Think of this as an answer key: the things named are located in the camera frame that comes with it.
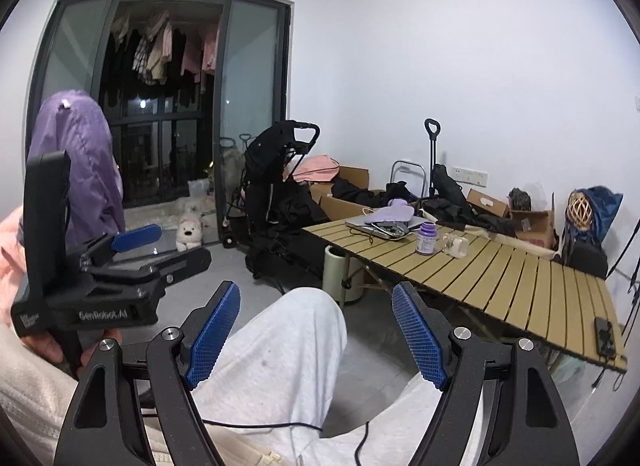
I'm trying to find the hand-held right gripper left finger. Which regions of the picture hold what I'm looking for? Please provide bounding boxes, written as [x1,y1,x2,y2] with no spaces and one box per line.
[52,281,242,466]

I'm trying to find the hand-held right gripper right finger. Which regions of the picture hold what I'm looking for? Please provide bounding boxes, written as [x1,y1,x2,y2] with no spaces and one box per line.
[391,281,583,466]

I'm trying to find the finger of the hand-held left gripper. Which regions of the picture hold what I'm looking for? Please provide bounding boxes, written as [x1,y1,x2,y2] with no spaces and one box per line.
[107,249,213,291]
[80,225,164,269]

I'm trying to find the person's left hand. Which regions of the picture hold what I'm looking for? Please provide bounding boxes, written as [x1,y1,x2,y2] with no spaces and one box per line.
[0,206,120,379]

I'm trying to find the white plush dog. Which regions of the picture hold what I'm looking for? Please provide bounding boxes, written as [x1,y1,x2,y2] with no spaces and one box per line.
[175,215,205,253]

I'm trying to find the grey sweatpants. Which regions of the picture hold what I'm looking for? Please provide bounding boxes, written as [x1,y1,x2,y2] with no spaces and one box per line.
[190,288,488,466]

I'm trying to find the purple jacket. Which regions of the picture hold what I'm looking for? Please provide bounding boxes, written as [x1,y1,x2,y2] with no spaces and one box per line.
[27,90,126,249]

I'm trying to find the purple bottle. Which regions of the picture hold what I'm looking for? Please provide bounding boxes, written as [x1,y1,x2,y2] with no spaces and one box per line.
[416,221,439,257]

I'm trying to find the wooden slat folding table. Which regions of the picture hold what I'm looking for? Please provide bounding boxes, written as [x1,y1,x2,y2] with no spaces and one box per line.
[302,218,629,373]

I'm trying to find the cream trash bin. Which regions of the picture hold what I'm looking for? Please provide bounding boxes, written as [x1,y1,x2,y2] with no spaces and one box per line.
[322,244,372,307]

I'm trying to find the cream fleece top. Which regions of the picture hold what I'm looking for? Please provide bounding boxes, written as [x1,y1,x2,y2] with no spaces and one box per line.
[0,323,283,466]

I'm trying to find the silver laptop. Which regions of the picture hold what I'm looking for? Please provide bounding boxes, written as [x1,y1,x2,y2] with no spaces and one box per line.
[345,215,426,241]

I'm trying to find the black stroller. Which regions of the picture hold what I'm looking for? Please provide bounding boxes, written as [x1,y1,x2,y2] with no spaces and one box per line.
[222,120,322,293]

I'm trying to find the purple cloth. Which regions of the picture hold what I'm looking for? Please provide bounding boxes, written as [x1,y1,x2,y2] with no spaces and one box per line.
[364,199,417,225]

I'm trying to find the black cloth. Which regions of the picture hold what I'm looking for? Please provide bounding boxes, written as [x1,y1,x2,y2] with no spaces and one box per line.
[422,197,520,238]

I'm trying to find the cardboard box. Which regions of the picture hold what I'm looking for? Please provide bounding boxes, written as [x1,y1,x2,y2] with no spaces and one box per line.
[466,188,511,219]
[319,192,383,223]
[309,165,371,203]
[509,192,558,250]

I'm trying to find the pile of black clothes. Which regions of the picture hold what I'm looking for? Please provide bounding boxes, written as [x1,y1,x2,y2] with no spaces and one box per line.
[331,178,422,207]

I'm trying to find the pink bag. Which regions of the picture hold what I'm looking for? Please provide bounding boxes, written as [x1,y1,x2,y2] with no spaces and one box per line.
[292,155,341,185]

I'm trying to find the sliding glass door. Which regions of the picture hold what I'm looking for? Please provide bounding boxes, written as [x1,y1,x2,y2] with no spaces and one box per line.
[30,0,294,247]

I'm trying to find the black backpack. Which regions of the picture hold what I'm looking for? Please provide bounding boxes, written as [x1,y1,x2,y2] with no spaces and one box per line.
[561,230,609,280]

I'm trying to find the black phone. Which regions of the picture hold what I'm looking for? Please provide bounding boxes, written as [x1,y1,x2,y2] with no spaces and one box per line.
[593,316,617,358]

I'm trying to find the row of hanging clothes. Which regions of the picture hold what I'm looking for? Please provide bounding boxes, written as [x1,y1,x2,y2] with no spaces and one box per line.
[102,10,222,92]

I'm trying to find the black hand trolley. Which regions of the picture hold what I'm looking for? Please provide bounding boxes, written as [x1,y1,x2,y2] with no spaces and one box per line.
[423,118,442,197]

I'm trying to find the wicker helmet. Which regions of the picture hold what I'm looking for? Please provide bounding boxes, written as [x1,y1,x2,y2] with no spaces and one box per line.
[567,189,596,233]

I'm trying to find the blue bag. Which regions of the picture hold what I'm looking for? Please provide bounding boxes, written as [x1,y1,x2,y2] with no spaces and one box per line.
[584,185,624,247]

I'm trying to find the black cable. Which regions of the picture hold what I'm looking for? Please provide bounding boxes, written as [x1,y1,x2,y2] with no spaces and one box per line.
[142,408,372,454]

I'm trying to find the white wall outlet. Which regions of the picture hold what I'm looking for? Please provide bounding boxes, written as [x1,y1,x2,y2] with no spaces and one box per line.
[452,166,489,186]

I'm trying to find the white metal frame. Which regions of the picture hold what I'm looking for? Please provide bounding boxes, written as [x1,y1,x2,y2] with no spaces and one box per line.
[388,159,427,197]

